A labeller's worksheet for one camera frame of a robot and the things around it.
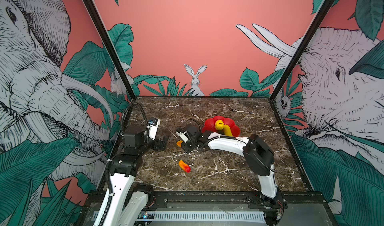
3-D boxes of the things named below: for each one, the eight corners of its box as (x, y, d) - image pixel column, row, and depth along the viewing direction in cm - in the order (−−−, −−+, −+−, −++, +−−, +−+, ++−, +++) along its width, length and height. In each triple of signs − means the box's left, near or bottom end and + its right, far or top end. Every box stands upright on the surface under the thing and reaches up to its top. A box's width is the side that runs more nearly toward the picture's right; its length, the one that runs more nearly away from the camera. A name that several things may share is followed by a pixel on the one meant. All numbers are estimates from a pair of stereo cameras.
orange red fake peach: (177, 165, 88) (177, 163, 85) (181, 161, 89) (180, 159, 87) (188, 174, 84) (188, 172, 82) (191, 169, 86) (191, 167, 83)
